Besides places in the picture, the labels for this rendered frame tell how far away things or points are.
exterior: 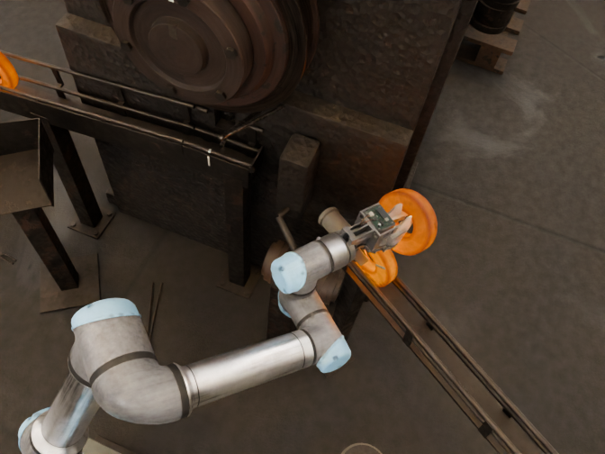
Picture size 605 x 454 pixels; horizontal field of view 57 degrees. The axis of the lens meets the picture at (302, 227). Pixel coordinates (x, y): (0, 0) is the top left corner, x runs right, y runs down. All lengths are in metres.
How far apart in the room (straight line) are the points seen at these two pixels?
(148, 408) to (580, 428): 1.57
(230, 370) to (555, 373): 1.44
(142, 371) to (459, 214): 1.68
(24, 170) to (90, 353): 0.79
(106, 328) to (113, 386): 0.10
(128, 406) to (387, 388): 1.17
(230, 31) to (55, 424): 0.83
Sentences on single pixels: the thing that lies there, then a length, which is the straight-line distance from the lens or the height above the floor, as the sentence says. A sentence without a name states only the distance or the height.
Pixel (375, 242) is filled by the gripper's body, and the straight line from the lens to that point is 1.18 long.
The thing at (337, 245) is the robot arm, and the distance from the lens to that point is 1.14.
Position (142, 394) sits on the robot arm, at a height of 0.93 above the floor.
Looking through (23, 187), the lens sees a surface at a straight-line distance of 1.67.
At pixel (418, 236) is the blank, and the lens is 1.28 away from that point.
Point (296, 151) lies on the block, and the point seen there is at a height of 0.80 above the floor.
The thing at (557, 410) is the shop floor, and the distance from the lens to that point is 2.18.
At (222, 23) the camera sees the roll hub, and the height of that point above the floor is 1.21.
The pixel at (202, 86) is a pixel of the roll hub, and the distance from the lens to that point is 1.21.
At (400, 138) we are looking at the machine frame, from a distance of 1.37.
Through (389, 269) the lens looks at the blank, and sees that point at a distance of 1.30.
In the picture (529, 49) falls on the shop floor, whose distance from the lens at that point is 3.28.
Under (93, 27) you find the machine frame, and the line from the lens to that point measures 1.63.
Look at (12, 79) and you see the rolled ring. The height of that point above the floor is 0.68.
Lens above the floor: 1.86
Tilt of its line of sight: 57 degrees down
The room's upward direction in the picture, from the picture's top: 9 degrees clockwise
